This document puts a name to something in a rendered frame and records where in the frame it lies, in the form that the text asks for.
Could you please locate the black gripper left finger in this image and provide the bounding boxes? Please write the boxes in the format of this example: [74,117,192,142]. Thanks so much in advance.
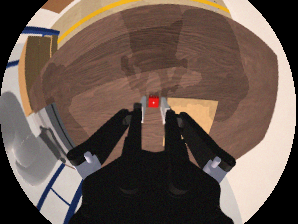
[67,96,146,194]

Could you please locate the red die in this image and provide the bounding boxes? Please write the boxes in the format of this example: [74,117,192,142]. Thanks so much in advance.
[149,96,159,108]

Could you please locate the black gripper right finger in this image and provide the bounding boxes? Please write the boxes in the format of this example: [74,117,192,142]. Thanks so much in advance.
[160,97,236,195]

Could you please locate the tan square mat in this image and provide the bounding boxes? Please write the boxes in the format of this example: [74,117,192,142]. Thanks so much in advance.
[167,97,218,134]

